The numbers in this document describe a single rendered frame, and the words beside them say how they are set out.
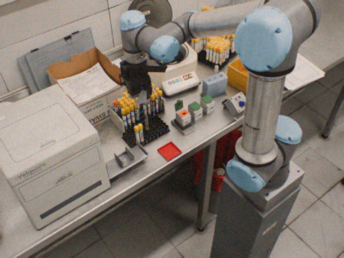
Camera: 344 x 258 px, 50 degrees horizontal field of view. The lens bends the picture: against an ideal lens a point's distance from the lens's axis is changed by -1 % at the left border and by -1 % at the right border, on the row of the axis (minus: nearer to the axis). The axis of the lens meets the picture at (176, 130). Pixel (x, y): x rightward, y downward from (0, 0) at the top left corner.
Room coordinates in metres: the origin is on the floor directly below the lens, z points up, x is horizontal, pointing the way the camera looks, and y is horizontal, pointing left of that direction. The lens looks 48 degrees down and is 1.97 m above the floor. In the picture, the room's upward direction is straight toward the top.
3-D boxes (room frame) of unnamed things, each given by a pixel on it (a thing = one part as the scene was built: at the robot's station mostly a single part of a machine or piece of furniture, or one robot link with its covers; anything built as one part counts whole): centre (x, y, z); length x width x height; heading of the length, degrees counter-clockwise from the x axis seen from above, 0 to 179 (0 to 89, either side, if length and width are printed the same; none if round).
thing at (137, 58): (0.96, 0.13, 1.27); 0.08 x 0.08 x 0.05
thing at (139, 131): (0.97, 0.12, 0.93); 0.17 x 0.09 x 0.11; 128
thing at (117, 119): (1.07, 0.16, 0.91); 0.20 x 0.10 x 0.07; 128
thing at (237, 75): (1.29, -0.31, 0.93); 0.13 x 0.13 x 0.10; 43
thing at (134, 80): (0.96, 0.14, 1.19); 0.09 x 0.08 x 0.12; 128
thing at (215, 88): (1.20, -0.16, 0.92); 0.10 x 0.07 x 0.10; 120
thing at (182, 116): (1.02, -0.03, 0.92); 0.05 x 0.04 x 0.06; 38
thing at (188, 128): (1.02, -0.03, 0.89); 0.09 x 0.05 x 0.04; 38
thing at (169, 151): (0.88, 0.03, 0.88); 0.07 x 0.07 x 0.01; 38
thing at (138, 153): (0.80, 0.20, 0.92); 0.21 x 0.07 x 0.05; 128
